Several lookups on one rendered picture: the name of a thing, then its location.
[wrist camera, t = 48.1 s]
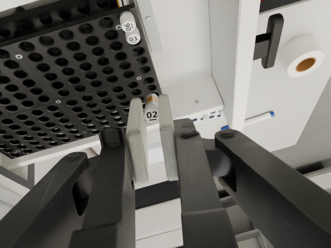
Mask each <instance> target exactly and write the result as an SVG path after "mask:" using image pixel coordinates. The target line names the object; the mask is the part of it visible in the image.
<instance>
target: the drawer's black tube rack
mask: <svg viewBox="0 0 331 248"><path fill-rule="evenodd" d="M129 2H130V4H131V3H134V0H129ZM134 6H135V3H134ZM115 8H118V5H117V1H116V0H59V1H56V2H52V3H49V4H46V5H42V6H39V7H36V8H32V9H29V10H26V11H25V9H24V8H22V7H17V9H16V14H13V15H9V16H6V17H3V18H0V144H3V145H0V152H1V153H2V154H4V155H5V156H7V157H9V158H10V159H14V158H17V157H21V156H24V155H29V154H32V153H36V152H39V151H42V150H46V149H49V148H53V147H56V146H60V145H63V144H67V143H70V142H74V141H77V140H81V139H84V138H88V137H91V136H95V135H98V133H99V132H100V131H101V130H103V129H105V128H108V127H106V126H110V127H113V126H120V127H126V126H127V123H128V117H129V115H128V114H129V110H130V109H126V108H129V107H130V103H131V100H132V99H133V98H140V99H141V101H142V104H143V103H144V104H143V105H142V106H143V109H145V104H146V98H147V97H146V95H145V92H144V90H143V87H142V85H141V82H140V79H141V78H143V77H147V76H150V75H153V74H150V75H147V76H143V77H138V74H137V72H136V69H135V67H134V64H133V62H132V59H131V57H130V54H129V52H128V49H127V47H126V44H125V42H124V39H123V36H122V34H121V31H120V29H121V25H119V24H117V21H116V19H115V16H114V13H113V9H115ZM135 9H136V6H135ZM136 12H137V9H136ZM137 16H138V13H137ZM138 19H139V16H138ZM139 22H140V19H139ZM140 25H141V22H140ZM141 28H142V26H141ZM142 32H143V29H142ZM143 35H144V32H143ZM144 38H145V36H144ZM145 41H146V39H145ZM146 45H147V42H146ZM147 48H148V45H147ZM148 51H149V49H148ZM149 54H150V52H149ZM150 58H151V55H150ZM151 61H152V59H151ZM152 64H153V62H152ZM153 67H154V65H153ZM154 71H155V68H154ZM154 74H156V72H155V73H154ZM156 77H157V76H156ZM157 80H158V78H157ZM158 83H159V81H158ZM159 86H160V85H159ZM160 90H161V89H160ZM161 93H162V92H161ZM115 111H117V112H115ZM113 112H115V113H113ZM101 115H103V116H101ZM99 116H101V117H99ZM115 117H120V118H115ZM87 119H90V120H87ZM101 121H106V122H101ZM120 122H123V123H121V124H119V123H120ZM69 124H72V125H69ZM90 124H93V125H92V126H89V125H90ZM55 128H58V129H55ZM72 129H76V130H72ZM95 129H97V130H95ZM93 130H95V131H93ZM42 132H45V133H42ZM59 133H63V134H59ZM77 134H81V135H77ZM29 136H31V137H29ZM46 137H50V138H46ZM33 141H36V142H33ZM51 142H54V143H51Z"/></svg>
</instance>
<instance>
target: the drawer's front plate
mask: <svg viewBox="0 0 331 248"><path fill-rule="evenodd" d="M260 2H261V0H208V7H209V27H210V48H211V68H212V77H213V79H214V82H215V84H216V87H217V89H218V92H219V94H220V97H221V99H222V102H223V104H224V108H223V109H222V111H223V113H224V116H225V118H226V121H227V123H228V126H229V128H231V129H235V130H238V131H241V130H243V129H244V122H245V114H246V107H247V99H248V92H249V84H250V77H251V69H252V62H253V54H254V47H255V39H256V32H257V24H258V16H259V9H260Z"/></svg>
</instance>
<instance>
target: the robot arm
mask: <svg viewBox="0 0 331 248"><path fill-rule="evenodd" d="M158 107H159V128H160V137H161V143H162V150H163V156H164V162H165V171H166V177H167V180H169V181H176V180H179V190H180V202H181V223H182V236H183V248H238V244H237V241H236V238H235V235H234V232H233V229H232V225H231V222H230V219H229V216H228V213H227V210H226V208H222V205H221V201H220V198H219V195H218V191H217V188H216V185H215V182H214V178H213V177H218V181H219V183H220V184H221V185H222V187H223V188H224V189H225V190H226V191H227V193H228V194H229V195H230V196H231V197H232V198H233V200H234V201H235V202H236V203H237V204H238V206H239V207H240V208H241V209H242V210H243V211H244V213H245V214H246V215H247V216H248V217H249V218H250V220H251V221H252V222H253V223H254V224H255V225H256V227H257V228H258V229H259V230H260V231H261V233H262V234H263V235H264V236H265V237H266V238H267V240H268V241H269V242H270V243H271V244H272V246H273V247H274V248H331V194H330V193H329V192H327V191H326V190H324V189H323V188H321V187H320V186H318V185H317V184H315V183H314V182H313V181H311V180H310V179H308V178H307V177H305V176H304V175H303V174H301V173H300V172H298V171H297V170H295V169H294V168H292V167H291V166H289V165H288V164H286V163H285V162H284V161H282V160H281V159H279V158H278V157H276V156H275V155H273V154H272V153H270V152H269V151H268V150H266V149H265V148H263V147H262V146H260V145H259V144H257V143H256V142H255V141H253V140H252V139H250V138H249V137H247V136H246V135H244V134H243V133H241V132H240V131H238V130H235V129H231V128H229V129H228V128H227V129H224V130H220V131H217V132H216V133H215V134H214V137H215V139H206V138H202V137H201V135H200V133H199V132H198V131H197V130H196V128H195V125H194V122H193V120H191V119H189V118H184V119H176V120H173V118H172V112H171V107H170V101H169V96H168V95H167V94H160V95H159V97H158ZM98 134H99V140H100V144H101V151H100V155H97V156H94V157H91V158H88V156H87V154H86V153H85V152H72V153H69V154H68V155H66V156H64V157H63V158H61V159H60V160H59V161H58V162H57V163H56V164H55V165H54V166H53V168H52V169H51V170H50V171H49V172H48V173H47V174H46V175H45V176H44V177H43V178H42V179H41V180H40V181H39V182H38V183H37V184H36V185H35V186H34V187H33V188H32V189H31V190H30V191H29V192H28V193H27V194H26V195H25V196H24V197H23V198H22V199H21V200H20V201H19V202H18V203H17V204H16V205H15V206H14V207H13V208H12V209H11V210H10V211H9V212H8V213H7V214H6V215H5V216H4V217H3V218H2V219H1V220H0V248H135V185H136V184H137V186H142V185H147V183H149V164H148V138H147V130H146V124H145V119H144V112H143V106H142V101H141V99H140V98H133V99H132V100H131V103H130V110H129V117H128V123H127V127H125V128H122V127H120V126H113V127H108V128H105V129H103V130H101V131H100V132H99V133H98ZM134 184H135V185H134Z"/></svg>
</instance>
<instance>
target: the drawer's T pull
mask: <svg viewBox="0 0 331 248"><path fill-rule="evenodd" d="M283 25H284V17H283V15H282V14H281V13H276V14H273V15H270V16H269V18H268V23H267V28H266V33H263V34H259V35H256V39H255V47H254V54H253V61H254V60H258V59H262V60H261V63H262V67H263V68H264V69H268V68H271V67H273V66H274V64H275V60H276V55H277V51H278V47H279V42H280V38H281V33H282V29H283Z"/></svg>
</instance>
